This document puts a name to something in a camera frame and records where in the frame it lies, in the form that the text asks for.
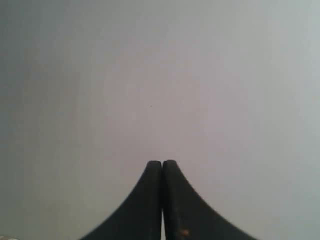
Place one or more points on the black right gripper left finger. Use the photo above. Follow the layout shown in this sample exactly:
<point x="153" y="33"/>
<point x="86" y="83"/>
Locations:
<point x="140" y="216"/>

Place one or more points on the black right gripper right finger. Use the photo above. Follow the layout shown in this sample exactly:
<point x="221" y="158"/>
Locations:
<point x="187" y="216"/>

